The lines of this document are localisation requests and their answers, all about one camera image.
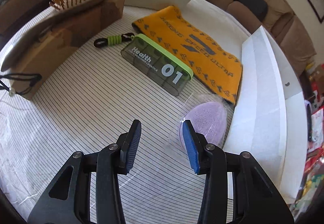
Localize orange printed cloth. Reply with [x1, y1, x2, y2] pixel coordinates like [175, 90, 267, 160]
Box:
[132, 6, 243, 106]

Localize black drawstring cord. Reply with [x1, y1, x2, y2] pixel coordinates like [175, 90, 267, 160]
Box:
[0, 74, 42, 97]

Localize white cardboard box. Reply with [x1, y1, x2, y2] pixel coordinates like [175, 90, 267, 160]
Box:
[224, 25, 304, 204]

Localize brown cushioned sofa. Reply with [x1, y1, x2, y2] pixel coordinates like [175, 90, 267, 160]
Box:
[197, 0, 317, 75]

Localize black cushion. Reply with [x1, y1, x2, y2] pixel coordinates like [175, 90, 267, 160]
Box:
[233, 0, 269, 22]

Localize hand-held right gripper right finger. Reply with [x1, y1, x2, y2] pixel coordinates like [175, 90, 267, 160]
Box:
[183, 120, 295, 224]

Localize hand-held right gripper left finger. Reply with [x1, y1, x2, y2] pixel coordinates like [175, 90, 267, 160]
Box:
[27, 119, 142, 224]

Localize grey pill box green lid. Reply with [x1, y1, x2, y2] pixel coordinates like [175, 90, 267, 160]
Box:
[120, 33, 193, 96]

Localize purple sponge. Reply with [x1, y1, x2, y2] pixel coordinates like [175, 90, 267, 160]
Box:
[167, 92, 228, 154]

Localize brown cardboard hairbrush box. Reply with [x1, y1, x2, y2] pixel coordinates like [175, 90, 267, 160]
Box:
[10, 0, 126, 100]

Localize green coiled strap black clips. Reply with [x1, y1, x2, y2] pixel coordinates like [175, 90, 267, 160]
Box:
[94, 33, 136, 48]

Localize brown upholstered seat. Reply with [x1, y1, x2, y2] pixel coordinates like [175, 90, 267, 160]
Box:
[0, 0, 81, 37]

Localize wooden hairbrush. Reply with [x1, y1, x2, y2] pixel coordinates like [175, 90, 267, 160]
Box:
[0, 0, 114, 73]

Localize pile of colourful packets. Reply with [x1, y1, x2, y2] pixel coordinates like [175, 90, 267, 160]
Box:
[296, 62, 324, 204]

